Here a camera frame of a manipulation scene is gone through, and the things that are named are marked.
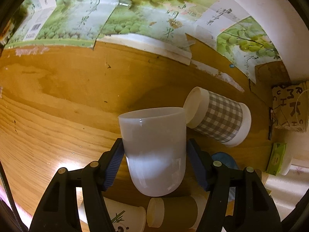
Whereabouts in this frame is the plain white cup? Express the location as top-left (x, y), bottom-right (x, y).
top-left (118, 107), bottom-right (186, 197)

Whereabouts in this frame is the blue plastic cup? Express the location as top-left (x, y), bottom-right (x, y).
top-left (211, 152), bottom-right (239, 170)

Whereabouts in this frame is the panda print paper cup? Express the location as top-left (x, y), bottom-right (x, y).
top-left (104, 197), bottom-right (146, 232)

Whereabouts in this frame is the brown sleeve paper cup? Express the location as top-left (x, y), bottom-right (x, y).
top-left (147, 195), bottom-right (207, 231)

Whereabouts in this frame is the grey checked paper cup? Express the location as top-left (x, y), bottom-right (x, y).
top-left (183, 86), bottom-right (251, 147)

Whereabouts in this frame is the cream ceramic mug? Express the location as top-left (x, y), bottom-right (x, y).
top-left (279, 149), bottom-right (294, 175)

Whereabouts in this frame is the green tissue pack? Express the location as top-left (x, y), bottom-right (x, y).
top-left (266, 142), bottom-right (286, 176)

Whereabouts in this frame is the beige printed fabric bag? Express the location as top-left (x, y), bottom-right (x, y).
top-left (272, 81), bottom-right (308, 132)

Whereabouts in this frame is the brown cardboard piece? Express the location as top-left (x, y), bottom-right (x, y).
top-left (250, 61), bottom-right (291, 107)

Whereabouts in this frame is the grape print cardboard sheet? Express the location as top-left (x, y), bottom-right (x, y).
top-left (5, 0), bottom-right (280, 81)

